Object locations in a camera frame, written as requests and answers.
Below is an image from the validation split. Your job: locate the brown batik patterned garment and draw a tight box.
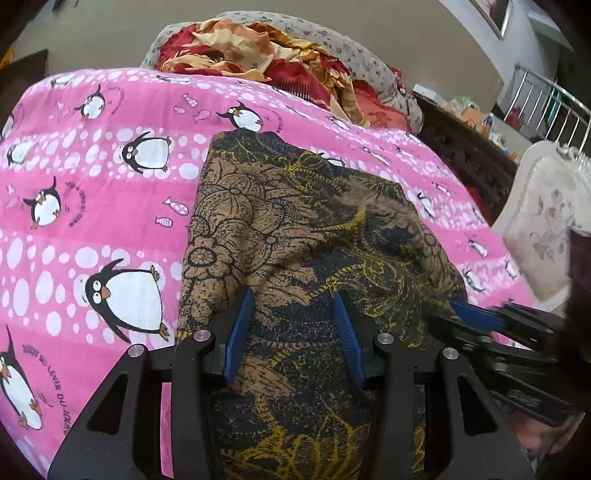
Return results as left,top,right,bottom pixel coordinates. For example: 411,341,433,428
176,130,467,479

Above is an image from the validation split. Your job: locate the person's right hand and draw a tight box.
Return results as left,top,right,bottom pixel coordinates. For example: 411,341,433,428
506,410,586,466

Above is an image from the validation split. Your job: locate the white upholstered chair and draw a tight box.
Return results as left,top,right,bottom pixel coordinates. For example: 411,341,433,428
493,140,590,313

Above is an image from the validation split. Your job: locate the metal stair railing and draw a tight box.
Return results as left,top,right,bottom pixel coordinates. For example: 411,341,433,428
500,63,590,151

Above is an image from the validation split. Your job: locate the pink penguin bedspread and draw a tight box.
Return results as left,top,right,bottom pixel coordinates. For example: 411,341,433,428
1,69,531,473

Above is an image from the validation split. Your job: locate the grey floral pillow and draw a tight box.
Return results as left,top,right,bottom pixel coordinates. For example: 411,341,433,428
140,9,425,136

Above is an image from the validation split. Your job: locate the red yellow crumpled blanket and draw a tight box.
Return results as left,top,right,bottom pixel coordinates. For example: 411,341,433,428
153,18,412,133

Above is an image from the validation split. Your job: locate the framed wall picture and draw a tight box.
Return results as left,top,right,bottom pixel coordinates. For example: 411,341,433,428
470,0,513,40

